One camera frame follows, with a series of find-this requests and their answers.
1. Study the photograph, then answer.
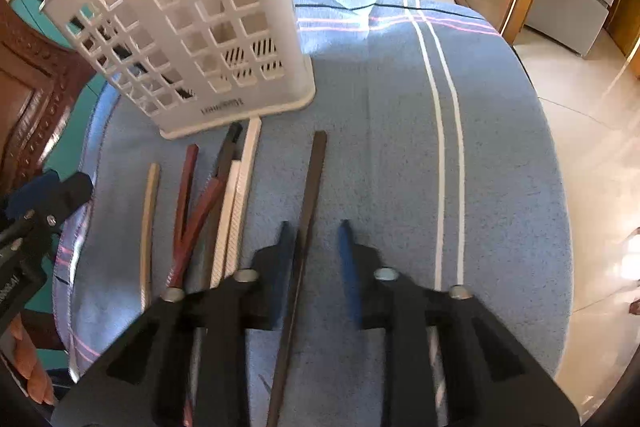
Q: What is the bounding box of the person's left hand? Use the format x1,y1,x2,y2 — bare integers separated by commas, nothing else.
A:
7,314,57,408

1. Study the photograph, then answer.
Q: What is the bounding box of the carved wooden chair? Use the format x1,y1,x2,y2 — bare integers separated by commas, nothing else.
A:
0,0,101,188

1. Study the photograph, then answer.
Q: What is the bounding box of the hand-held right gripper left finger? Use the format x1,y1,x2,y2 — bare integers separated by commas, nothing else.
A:
50,221,301,427

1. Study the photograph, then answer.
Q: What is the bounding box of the dark red chopstick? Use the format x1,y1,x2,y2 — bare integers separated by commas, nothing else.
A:
162,179,223,290
172,144,200,238

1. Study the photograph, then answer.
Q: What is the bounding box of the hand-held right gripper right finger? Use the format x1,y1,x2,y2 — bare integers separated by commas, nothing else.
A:
336,219,581,427

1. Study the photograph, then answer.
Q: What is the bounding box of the white plastic utensil basket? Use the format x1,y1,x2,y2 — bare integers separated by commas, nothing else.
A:
39,0,317,140

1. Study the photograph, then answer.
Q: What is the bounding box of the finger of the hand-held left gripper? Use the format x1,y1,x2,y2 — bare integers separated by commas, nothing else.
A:
5,172,96,238

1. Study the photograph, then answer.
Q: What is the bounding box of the white chopstick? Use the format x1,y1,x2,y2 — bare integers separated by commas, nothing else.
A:
210,160,242,290
220,118,263,280

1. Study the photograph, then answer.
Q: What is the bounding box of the dark brown chopstick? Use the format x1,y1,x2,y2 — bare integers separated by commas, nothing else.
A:
265,131,328,427

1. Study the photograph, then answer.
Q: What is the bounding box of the beige chopstick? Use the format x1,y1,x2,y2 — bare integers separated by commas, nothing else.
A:
139,163,162,310

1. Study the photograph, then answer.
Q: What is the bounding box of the blue striped tablecloth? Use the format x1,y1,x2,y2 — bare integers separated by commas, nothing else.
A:
52,0,573,427

